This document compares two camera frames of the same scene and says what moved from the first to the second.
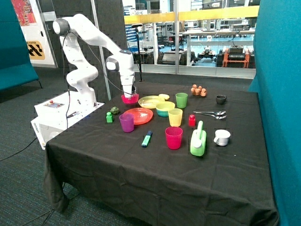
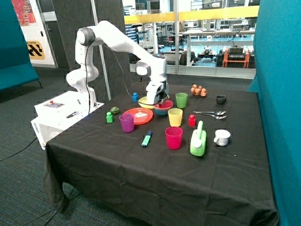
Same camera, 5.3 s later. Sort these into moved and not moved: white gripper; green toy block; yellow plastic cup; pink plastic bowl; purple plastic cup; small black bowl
Moved: white gripper; pink plastic bowl
Not moved: yellow plastic cup; green toy block; purple plastic cup; small black bowl
